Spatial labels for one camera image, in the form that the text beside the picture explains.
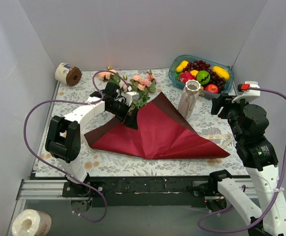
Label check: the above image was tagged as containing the small yellow lemon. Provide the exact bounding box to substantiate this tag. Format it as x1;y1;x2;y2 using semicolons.
190;70;198;77

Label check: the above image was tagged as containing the yellow mango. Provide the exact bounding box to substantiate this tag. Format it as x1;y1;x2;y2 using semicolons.
212;66;230;81
176;60;189;73

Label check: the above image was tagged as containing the red apple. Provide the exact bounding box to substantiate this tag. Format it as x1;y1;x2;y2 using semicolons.
204;84;219;94

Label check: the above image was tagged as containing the right yellow mango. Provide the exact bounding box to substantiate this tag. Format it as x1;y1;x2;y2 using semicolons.
212;66;230;81

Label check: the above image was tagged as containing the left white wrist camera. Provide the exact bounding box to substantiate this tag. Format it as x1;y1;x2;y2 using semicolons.
125;91;140;106

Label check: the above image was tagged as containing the left yellow mango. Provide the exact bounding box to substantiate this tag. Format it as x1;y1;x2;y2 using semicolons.
176;60;189;73

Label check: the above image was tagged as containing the white ceramic vase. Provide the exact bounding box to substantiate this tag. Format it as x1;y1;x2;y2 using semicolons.
178;80;200;119

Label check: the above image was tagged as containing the red wrapping paper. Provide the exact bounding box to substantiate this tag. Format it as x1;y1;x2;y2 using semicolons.
85;93;229;160

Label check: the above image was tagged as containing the brown-ended paper roll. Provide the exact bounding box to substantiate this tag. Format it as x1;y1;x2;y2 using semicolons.
55;63;82;87

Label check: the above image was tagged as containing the pink artificial flower bunch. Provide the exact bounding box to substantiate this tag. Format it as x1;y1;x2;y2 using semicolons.
95;67;157;111

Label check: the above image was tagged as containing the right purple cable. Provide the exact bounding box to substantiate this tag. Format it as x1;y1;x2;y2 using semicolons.
197;87;286;234

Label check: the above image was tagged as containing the pink dragon fruit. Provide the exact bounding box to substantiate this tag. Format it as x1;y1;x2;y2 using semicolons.
178;71;196;84

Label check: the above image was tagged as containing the white tissue roll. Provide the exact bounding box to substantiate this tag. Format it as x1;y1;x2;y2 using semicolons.
11;209;52;236

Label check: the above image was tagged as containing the cream printed ribbon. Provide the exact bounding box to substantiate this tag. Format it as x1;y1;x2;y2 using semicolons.
203;134;233;149

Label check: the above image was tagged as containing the teal plastic fruit basket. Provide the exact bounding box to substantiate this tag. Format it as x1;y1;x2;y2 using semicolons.
169;55;234;99

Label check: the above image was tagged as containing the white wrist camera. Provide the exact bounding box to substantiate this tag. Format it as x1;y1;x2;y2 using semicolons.
125;91;140;106
232;81;260;103

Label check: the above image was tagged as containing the dark red grape bunch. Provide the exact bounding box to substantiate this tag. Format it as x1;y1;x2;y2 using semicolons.
176;60;227;93

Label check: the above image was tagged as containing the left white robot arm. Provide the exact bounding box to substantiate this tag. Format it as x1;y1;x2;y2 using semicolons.
45;82;140;197

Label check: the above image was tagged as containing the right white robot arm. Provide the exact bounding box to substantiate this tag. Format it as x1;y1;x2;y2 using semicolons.
208;93;286;236

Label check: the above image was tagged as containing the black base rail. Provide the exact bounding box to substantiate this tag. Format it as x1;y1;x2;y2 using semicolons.
62;176;227;211

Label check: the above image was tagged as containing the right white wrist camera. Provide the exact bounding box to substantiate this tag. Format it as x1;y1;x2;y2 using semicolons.
232;81;260;103

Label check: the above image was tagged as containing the floral patterned table mat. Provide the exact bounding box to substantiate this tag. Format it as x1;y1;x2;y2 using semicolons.
35;68;248;177

